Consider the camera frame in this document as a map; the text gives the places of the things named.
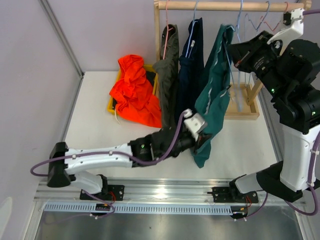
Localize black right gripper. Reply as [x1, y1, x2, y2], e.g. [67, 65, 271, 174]
[228, 30, 290, 99]

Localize teal green shorts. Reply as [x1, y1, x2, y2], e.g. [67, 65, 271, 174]
[192, 24, 234, 169]

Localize blue hanger with orange shorts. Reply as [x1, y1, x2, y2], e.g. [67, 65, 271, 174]
[243, 1, 272, 88]

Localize blue hanger with teal shorts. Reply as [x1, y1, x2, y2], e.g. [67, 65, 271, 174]
[228, 0, 244, 113]

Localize navy blue shorts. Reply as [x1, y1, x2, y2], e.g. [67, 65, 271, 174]
[174, 18, 204, 121]

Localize pink hanger with black shorts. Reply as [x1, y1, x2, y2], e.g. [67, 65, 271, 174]
[259, 1, 289, 32]

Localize orange shorts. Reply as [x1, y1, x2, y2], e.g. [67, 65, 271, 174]
[109, 54, 162, 128]

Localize black shorts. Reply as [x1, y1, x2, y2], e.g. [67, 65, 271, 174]
[145, 71, 157, 88]

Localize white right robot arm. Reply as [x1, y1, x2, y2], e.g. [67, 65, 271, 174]
[227, 31, 320, 203]

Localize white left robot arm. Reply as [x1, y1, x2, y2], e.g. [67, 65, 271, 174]
[47, 128, 210, 200]

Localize olive green shorts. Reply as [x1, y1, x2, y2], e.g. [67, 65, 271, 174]
[153, 24, 180, 128]

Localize wooden clothes rack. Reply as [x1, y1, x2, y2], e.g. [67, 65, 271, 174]
[154, 0, 312, 121]

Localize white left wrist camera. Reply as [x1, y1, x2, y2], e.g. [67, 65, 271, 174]
[183, 108, 208, 141]

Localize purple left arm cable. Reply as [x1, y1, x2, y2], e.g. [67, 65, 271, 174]
[30, 113, 187, 222]

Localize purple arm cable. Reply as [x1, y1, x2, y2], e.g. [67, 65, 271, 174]
[234, 8, 320, 222]
[30, 113, 187, 222]

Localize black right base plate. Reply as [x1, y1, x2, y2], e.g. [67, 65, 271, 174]
[207, 186, 259, 204]

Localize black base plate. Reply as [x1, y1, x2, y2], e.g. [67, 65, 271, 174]
[207, 186, 259, 204]
[79, 184, 125, 202]

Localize aluminium mounting rail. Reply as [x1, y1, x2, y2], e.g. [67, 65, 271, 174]
[33, 159, 307, 207]

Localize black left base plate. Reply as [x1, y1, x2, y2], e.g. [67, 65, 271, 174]
[79, 184, 125, 202]

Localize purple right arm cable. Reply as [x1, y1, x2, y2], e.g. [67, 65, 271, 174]
[234, 8, 320, 222]

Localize white slotted cable duct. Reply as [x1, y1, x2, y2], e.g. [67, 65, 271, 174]
[43, 202, 233, 216]

